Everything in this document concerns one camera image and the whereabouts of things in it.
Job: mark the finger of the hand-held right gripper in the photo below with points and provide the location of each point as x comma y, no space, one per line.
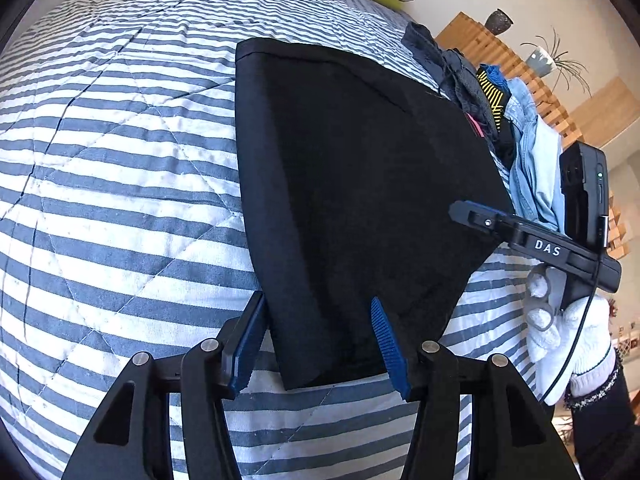
475,214

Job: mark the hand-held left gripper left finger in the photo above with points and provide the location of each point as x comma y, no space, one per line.
247,345

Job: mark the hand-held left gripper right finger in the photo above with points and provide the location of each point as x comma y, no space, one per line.
390,350

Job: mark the navy blue pants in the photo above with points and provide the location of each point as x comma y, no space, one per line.
350,185

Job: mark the person's right forearm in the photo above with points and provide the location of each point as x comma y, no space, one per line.
610,420

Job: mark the person's right hand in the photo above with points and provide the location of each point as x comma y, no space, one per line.
590,335

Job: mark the light blue denim garment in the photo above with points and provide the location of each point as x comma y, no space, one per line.
537,160

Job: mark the light wooden board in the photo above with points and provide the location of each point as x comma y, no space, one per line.
600,110

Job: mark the yellow black striped garment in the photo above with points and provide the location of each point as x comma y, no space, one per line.
495,102

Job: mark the grey garment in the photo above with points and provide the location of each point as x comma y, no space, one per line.
467,90

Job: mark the grey potted plant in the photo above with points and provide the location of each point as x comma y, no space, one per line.
542,59

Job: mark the bright blue cloth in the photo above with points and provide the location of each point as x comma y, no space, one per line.
495,74

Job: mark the dark speckled vase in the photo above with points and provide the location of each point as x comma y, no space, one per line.
497,21

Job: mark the blue white striped bedspread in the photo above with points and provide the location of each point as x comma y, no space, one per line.
125,160

